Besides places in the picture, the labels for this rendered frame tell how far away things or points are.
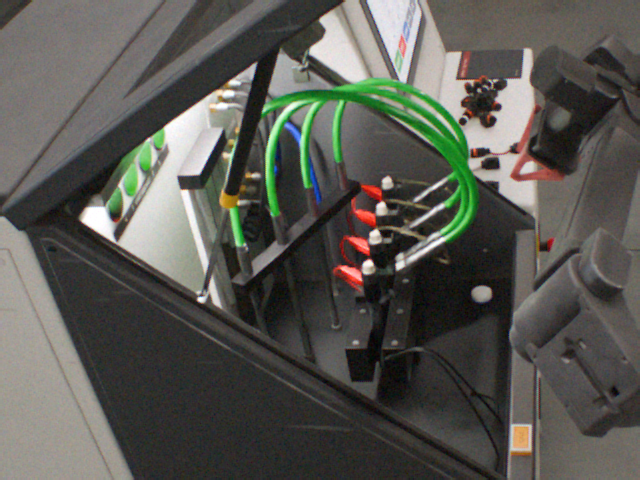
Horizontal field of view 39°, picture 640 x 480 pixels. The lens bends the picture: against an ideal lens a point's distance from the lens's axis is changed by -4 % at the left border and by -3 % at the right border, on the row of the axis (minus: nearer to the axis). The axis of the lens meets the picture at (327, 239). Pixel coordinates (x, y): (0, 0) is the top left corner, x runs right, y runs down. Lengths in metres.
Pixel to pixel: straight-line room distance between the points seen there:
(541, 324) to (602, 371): 0.07
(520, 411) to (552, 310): 0.68
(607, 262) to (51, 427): 0.88
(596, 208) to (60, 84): 0.77
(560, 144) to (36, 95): 0.71
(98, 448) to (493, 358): 0.72
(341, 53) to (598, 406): 1.05
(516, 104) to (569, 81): 1.04
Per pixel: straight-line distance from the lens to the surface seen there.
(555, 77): 1.09
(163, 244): 1.39
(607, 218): 0.88
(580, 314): 0.73
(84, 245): 1.10
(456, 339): 1.72
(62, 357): 1.25
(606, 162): 0.97
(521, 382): 1.46
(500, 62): 2.32
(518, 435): 1.37
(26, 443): 1.43
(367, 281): 1.46
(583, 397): 0.75
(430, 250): 1.41
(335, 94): 1.29
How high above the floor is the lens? 2.00
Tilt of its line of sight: 35 degrees down
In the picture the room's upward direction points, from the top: 11 degrees counter-clockwise
